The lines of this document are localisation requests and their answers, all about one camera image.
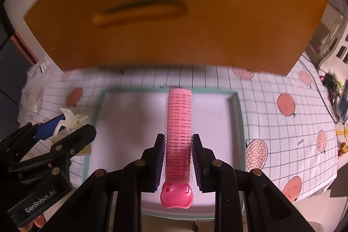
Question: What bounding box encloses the open lower wooden drawer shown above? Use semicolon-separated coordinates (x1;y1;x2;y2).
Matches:
25;0;328;75

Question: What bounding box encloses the clutter of small items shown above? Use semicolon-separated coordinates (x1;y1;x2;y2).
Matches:
320;73;347;157

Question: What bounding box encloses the black cable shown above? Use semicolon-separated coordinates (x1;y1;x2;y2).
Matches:
298;56;340;124

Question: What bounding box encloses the white shelf rack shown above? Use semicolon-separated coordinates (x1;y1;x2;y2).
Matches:
306;3;347;71

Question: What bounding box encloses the white tray teal rim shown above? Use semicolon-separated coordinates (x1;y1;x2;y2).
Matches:
83;88;245;220

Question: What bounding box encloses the pink hair roller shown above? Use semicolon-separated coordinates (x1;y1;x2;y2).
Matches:
160;88;194;209

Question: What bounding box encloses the person's hand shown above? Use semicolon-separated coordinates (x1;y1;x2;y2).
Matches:
18;214;47;232

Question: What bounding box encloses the white plastic clip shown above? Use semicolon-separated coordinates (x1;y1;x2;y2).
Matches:
51;108;89;144

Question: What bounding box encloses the dark monitor screen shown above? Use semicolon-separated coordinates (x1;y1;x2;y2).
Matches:
0;30;30;139

